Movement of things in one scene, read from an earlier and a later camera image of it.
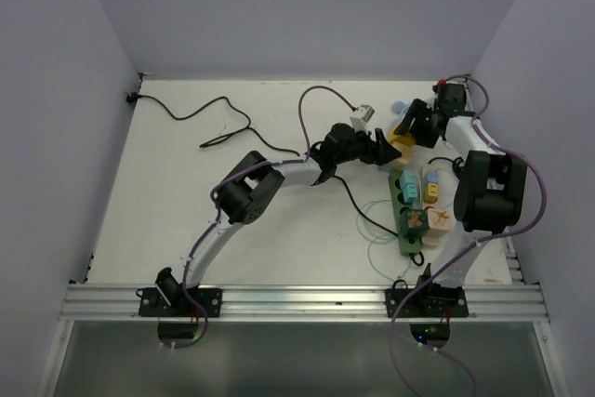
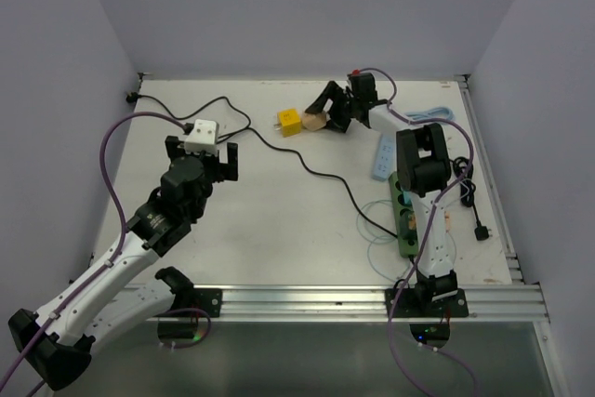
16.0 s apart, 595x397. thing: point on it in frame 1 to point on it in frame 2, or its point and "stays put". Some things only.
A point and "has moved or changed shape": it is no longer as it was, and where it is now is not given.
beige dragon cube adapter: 403,159 has moved or changed shape
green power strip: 406,246 stays put
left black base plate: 153,304 stays put
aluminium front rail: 349,303 stays put
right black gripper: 420,109 to 332,91
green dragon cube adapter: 415,223 stays put
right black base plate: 427,303 stays put
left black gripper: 376,152 to 228,170
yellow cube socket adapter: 402,138 has moved or changed shape
